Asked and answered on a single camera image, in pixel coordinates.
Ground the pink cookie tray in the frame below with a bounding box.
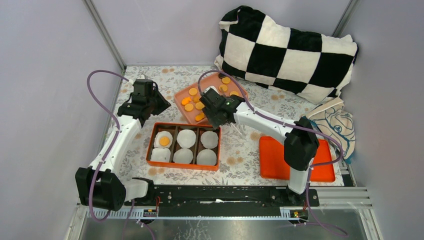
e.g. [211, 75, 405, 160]
[174, 73, 248, 125]

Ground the orange cookie box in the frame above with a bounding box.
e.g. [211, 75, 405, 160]
[146, 122, 221, 172]

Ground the orange box lid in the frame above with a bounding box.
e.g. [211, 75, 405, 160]
[259, 136, 336, 183]

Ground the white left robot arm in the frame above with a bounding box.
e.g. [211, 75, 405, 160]
[75, 79, 170, 211]

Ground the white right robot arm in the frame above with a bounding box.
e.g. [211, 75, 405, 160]
[200, 88, 319, 206]

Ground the orange fish cookie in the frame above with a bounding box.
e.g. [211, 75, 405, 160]
[194, 112, 206, 122]
[181, 97, 192, 106]

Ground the swirl butter cookie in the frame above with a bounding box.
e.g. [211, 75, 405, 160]
[193, 95, 200, 103]

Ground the white paper cup liner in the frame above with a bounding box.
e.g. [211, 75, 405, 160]
[150, 147, 171, 163]
[153, 130, 173, 148]
[176, 129, 196, 149]
[200, 131, 219, 149]
[172, 148, 194, 164]
[196, 149, 217, 166]

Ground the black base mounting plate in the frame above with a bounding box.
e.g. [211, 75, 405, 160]
[135, 185, 320, 218]

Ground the black white checkered pillow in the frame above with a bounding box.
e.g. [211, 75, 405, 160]
[214, 5, 359, 104]

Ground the beige blue printed cloth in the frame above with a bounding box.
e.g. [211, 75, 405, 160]
[303, 97, 356, 164]

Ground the aluminium frame rail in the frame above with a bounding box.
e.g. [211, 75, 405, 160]
[67, 185, 383, 240]

